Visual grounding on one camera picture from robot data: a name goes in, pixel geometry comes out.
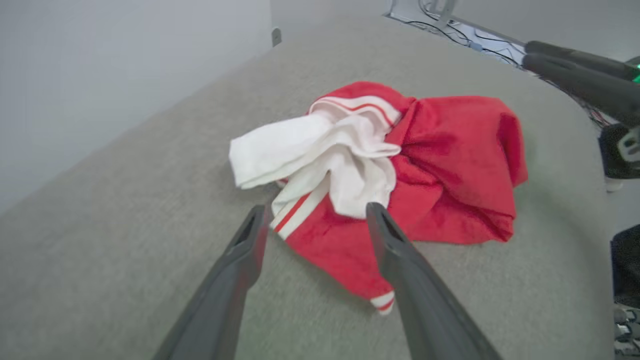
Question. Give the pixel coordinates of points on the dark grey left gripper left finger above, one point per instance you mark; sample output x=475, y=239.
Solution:
x=220, y=300

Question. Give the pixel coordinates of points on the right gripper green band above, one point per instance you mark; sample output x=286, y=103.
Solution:
x=636, y=70

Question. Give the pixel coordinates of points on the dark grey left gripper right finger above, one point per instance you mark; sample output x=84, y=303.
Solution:
x=425, y=310

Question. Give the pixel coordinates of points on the red and white basketball jersey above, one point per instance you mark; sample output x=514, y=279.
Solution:
x=450, y=165

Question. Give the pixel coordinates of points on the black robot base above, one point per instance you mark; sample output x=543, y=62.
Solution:
x=627, y=265

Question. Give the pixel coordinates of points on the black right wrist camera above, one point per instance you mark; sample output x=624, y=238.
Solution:
x=612, y=155

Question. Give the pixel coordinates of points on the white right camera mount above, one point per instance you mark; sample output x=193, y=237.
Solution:
x=614, y=184

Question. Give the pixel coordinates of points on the grey metal bracket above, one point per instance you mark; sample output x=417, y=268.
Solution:
x=445, y=12

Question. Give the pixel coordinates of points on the grey wall socket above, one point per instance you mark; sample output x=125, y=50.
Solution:
x=276, y=36

